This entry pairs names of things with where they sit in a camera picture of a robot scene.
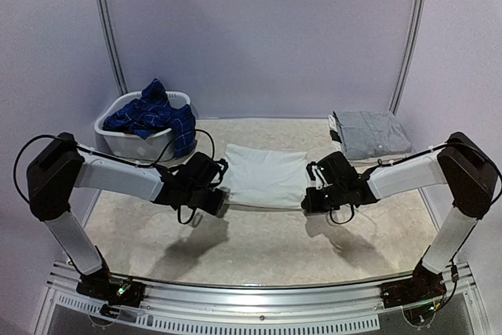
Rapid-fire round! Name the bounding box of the white t-shirt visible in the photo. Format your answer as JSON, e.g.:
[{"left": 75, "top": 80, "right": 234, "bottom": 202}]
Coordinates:
[{"left": 221, "top": 144, "right": 310, "bottom": 209}]

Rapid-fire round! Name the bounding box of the blue plaid shirt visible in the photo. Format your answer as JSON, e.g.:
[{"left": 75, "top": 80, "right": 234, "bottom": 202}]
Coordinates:
[{"left": 104, "top": 79, "right": 196, "bottom": 158}]

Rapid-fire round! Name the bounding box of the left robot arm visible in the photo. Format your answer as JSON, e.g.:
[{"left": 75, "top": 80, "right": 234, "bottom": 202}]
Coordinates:
[{"left": 26, "top": 133, "right": 228, "bottom": 299}]

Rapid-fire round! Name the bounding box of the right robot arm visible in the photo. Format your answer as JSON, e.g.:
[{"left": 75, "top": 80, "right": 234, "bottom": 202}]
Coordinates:
[{"left": 300, "top": 132, "right": 501, "bottom": 300}]

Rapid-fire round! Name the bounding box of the white plastic laundry basket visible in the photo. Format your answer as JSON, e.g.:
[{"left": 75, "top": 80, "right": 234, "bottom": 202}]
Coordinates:
[{"left": 94, "top": 91, "right": 196, "bottom": 162}]

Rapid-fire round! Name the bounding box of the folded white garment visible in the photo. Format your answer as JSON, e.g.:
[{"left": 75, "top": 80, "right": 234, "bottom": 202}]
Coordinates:
[{"left": 327, "top": 113, "right": 409, "bottom": 163}]

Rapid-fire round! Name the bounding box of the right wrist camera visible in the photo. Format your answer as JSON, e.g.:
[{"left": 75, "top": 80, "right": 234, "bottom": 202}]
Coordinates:
[{"left": 306, "top": 162, "right": 328, "bottom": 190}]

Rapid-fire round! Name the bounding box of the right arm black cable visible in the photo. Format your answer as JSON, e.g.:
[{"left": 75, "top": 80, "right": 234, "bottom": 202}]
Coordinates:
[{"left": 329, "top": 142, "right": 502, "bottom": 226}]

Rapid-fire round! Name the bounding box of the aluminium front rail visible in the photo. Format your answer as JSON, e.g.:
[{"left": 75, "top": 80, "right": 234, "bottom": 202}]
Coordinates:
[{"left": 35, "top": 262, "right": 492, "bottom": 334}]

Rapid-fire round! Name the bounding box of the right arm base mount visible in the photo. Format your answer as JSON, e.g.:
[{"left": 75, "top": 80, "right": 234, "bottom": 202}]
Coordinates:
[{"left": 380, "top": 260, "right": 459, "bottom": 328}]

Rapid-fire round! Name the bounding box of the right corner wall post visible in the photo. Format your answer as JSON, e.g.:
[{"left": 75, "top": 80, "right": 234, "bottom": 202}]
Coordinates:
[{"left": 389, "top": 0, "right": 425, "bottom": 115}]

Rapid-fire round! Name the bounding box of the corner wall post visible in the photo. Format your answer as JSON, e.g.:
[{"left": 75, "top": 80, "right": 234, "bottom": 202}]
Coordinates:
[
  {"left": 389, "top": 0, "right": 425, "bottom": 115},
  {"left": 96, "top": 0, "right": 128, "bottom": 96}
]

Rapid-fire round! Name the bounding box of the left corner wall post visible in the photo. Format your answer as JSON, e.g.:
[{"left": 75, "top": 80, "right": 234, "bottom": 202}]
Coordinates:
[{"left": 96, "top": 0, "right": 128, "bottom": 96}]

